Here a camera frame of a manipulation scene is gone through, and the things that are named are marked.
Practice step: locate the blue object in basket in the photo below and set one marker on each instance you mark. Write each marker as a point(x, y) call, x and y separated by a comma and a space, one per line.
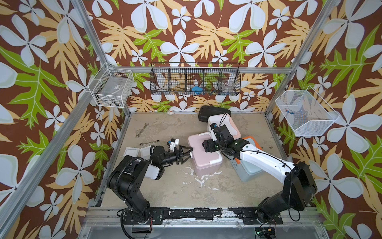
point(196, 90)

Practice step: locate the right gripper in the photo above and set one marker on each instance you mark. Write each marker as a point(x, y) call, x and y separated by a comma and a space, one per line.
point(208, 145)

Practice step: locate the white wire basket left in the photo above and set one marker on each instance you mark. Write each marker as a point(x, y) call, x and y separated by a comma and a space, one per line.
point(111, 86)

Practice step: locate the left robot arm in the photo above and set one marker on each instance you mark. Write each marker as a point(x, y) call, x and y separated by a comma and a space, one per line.
point(125, 181)

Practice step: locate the white mesh basket right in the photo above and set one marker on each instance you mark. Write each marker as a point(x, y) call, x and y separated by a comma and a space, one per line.
point(306, 112)

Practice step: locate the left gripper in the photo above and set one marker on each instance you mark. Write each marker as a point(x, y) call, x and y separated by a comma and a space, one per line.
point(179, 158)

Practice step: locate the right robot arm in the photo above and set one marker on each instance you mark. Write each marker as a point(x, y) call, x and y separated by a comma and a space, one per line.
point(299, 186)

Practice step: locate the white first aid kit box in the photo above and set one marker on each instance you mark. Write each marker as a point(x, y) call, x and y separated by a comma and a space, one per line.
point(224, 119)

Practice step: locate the blue orange first aid kit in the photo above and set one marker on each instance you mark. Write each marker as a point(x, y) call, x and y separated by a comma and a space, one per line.
point(245, 170)

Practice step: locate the small steel wrench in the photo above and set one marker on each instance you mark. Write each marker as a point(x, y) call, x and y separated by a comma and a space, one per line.
point(149, 143)

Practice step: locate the black plastic case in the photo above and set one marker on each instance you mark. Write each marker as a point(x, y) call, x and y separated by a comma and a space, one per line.
point(206, 111)

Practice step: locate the large steel wrench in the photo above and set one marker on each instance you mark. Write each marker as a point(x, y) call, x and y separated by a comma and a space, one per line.
point(142, 130)

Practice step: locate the black wire basket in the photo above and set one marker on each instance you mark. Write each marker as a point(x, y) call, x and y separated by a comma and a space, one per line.
point(180, 78)

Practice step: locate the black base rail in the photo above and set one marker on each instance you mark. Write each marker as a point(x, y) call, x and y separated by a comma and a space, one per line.
point(163, 215)

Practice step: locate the pink first aid kit box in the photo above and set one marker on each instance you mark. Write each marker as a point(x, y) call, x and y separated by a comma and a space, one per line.
point(204, 162)

